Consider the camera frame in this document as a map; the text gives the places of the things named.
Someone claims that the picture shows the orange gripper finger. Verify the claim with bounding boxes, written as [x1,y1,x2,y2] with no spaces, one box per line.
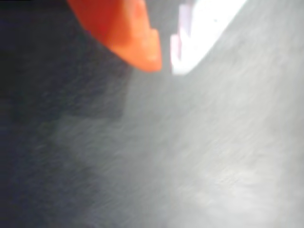
[66,0,163,73]

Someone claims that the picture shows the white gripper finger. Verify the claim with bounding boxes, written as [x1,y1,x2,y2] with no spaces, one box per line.
[170,0,249,76]

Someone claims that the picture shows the black felt mat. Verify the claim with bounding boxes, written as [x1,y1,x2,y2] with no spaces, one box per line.
[0,0,304,228]

